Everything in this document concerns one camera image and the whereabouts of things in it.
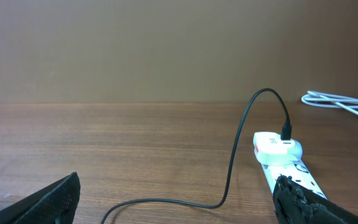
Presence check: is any white USB charger adapter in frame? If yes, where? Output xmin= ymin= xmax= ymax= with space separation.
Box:
xmin=253 ymin=132 xmax=303 ymax=166

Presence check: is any white power strip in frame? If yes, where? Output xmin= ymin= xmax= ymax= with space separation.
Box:
xmin=261 ymin=161 xmax=327 ymax=199

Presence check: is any white power strip cord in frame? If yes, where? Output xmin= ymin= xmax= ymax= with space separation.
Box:
xmin=301 ymin=90 xmax=358 ymax=126

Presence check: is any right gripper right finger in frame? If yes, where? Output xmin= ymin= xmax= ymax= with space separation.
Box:
xmin=273 ymin=175 xmax=358 ymax=224

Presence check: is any black USB charging cable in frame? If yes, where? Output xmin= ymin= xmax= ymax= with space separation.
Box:
xmin=100 ymin=88 xmax=293 ymax=224

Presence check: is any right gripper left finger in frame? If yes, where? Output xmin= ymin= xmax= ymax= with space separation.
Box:
xmin=0 ymin=172 xmax=81 ymax=224

